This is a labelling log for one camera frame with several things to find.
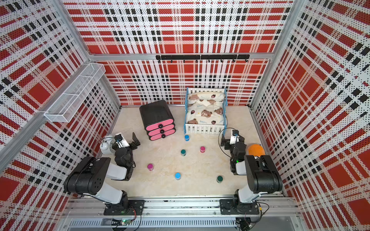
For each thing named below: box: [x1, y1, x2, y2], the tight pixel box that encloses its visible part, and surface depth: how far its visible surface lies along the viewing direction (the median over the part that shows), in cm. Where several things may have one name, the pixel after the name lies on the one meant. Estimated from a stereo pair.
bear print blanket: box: [186, 91, 225, 125], surface depth 107 cm
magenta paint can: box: [147, 163, 154, 171], surface depth 88 cm
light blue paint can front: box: [174, 172, 181, 181], surface depth 84 cm
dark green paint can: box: [216, 175, 224, 184], surface depth 82 cm
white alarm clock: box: [99, 134, 116, 155], surface depth 88 cm
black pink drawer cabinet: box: [139, 100, 176, 142], surface depth 98 cm
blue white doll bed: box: [184, 87, 228, 136], surface depth 106 cm
